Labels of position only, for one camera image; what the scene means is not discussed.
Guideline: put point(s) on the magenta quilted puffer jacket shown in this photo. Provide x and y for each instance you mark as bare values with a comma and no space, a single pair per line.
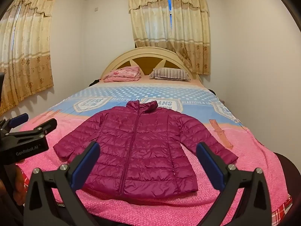
145,150

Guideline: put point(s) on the striped pillow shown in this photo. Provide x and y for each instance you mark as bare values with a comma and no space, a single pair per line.
170,73

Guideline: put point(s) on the folded pink floral quilt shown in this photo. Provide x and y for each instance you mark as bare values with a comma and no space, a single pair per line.
123,74

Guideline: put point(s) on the red plaid cloth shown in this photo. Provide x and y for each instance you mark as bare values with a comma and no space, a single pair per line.
282,208

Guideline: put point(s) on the dark wooden bed footboard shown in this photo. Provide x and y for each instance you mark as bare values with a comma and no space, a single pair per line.
285,169

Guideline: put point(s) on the pink and blue printed blanket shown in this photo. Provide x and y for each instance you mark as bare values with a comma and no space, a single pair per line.
235,183

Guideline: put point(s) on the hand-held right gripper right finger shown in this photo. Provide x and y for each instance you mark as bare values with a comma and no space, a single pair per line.
210,167

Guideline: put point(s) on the beige patterned curtain with valance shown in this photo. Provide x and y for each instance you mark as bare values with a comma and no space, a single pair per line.
155,23

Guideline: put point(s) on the wide beige patterned curtain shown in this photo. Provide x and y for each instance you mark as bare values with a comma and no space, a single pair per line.
25,51

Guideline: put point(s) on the person's left hand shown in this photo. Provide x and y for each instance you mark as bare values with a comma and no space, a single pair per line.
20,181

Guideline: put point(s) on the cream arched wooden headboard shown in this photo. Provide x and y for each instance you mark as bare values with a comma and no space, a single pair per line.
144,60

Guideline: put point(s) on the peach bed sheet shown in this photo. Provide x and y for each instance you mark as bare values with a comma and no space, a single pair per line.
145,79

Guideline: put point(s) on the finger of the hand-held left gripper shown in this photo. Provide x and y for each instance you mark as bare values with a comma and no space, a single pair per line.
20,119
44,126

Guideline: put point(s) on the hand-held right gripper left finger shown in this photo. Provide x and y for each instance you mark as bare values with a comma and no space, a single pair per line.
85,167

